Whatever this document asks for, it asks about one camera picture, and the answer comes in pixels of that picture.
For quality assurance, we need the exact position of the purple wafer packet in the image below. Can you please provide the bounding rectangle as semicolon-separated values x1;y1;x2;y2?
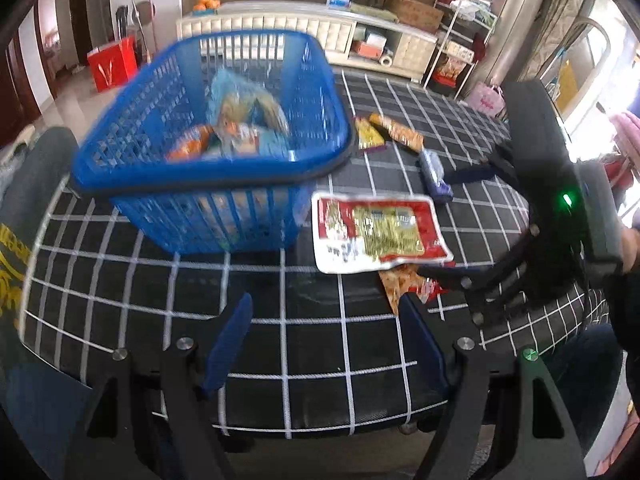
419;148;454;204

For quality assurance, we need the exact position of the red konjak snack pouch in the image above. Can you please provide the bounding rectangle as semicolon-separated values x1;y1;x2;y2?
378;264;446;316

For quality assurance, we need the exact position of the large red white snack pack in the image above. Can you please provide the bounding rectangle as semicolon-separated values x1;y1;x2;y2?
311;191;454;274

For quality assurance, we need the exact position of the orange blue snack packet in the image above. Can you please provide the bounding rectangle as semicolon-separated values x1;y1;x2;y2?
165;125;220;162

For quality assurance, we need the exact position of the blue plastic basket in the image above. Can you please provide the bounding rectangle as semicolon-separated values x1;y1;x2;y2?
72;29;358;255

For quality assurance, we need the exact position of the clear striped pastry packet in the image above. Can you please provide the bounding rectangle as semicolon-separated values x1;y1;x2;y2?
204;68;290;158

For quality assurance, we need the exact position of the pink tote bag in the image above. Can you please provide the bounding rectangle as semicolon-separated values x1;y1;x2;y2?
464;81;506;117

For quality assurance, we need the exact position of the orange noodle snack packet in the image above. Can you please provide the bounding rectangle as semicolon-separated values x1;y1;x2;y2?
369;113;424;153

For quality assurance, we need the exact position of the black white grid tablecloth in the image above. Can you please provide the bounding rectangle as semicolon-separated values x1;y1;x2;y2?
21;70;608;439

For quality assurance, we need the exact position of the small purple yellow packet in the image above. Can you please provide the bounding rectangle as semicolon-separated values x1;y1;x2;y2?
354;117;386;152

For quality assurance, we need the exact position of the pink blanket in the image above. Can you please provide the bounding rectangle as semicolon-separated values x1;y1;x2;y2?
610;112;640;170

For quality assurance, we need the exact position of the white tape roll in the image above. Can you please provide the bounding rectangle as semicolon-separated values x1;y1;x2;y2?
378;54;393;67

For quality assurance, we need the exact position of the white TV cabinet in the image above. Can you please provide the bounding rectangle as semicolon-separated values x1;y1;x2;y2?
176;0;437;84

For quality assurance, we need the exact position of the orange box in cabinet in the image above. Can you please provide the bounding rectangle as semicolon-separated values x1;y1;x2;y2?
350;40;383;61

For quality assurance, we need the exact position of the white metal shelf rack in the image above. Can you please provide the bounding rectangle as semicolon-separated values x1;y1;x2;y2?
423;0;498;99

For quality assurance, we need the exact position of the cardboard box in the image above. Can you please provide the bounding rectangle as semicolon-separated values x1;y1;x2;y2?
384;0;444;34

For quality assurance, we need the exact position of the silver standing air conditioner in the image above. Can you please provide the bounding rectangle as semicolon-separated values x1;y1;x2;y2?
477;0;542;86

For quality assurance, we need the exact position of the green folded cloth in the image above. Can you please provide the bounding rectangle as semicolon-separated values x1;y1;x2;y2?
348;2;399;23

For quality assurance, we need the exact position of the dark green jacket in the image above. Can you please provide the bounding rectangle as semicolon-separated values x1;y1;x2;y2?
1;126;78;368

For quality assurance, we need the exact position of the pile of oranges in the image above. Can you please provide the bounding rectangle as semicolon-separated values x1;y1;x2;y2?
192;0;221;13

